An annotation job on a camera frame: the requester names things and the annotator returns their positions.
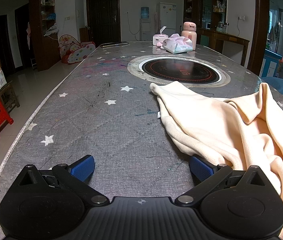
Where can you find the blue low cabinet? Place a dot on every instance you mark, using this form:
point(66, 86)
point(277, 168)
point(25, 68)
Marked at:
point(271, 65)

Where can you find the small wooden stool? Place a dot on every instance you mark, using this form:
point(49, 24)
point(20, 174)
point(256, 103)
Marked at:
point(7, 92)

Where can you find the polka-dot play tent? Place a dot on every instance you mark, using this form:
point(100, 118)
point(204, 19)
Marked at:
point(79, 52)

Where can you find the cream short-sleeve shirt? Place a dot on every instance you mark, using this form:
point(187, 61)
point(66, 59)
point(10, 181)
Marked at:
point(226, 127)

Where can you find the pink hanging apron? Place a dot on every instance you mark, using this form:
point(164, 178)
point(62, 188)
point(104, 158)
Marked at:
point(28, 36)

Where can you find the grey star-printed tablecloth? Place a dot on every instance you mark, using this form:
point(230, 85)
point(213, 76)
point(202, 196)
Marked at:
point(106, 130)

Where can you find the soft wet wipes pack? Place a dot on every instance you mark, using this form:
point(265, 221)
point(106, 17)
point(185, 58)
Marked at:
point(177, 45)

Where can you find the pink insulated bottle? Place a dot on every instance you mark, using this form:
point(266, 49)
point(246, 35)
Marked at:
point(189, 36)

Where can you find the round black induction cooktop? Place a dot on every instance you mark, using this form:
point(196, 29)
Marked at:
point(179, 71)

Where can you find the dark wooden door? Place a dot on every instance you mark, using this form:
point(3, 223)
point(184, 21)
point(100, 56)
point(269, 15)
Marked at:
point(103, 17)

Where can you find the white refrigerator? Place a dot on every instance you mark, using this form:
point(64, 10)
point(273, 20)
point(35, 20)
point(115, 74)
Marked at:
point(166, 17)

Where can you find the dark wooden shelf cabinet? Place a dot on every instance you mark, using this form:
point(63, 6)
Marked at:
point(37, 42)

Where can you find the water dispenser with blue bottle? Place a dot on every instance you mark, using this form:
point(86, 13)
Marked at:
point(145, 25)

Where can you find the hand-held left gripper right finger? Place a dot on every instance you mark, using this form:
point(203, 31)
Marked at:
point(201, 168)

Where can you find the wooden display cabinet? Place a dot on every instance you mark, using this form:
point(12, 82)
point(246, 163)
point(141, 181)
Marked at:
point(194, 5)

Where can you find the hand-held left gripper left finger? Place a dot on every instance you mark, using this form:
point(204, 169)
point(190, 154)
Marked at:
point(82, 167)

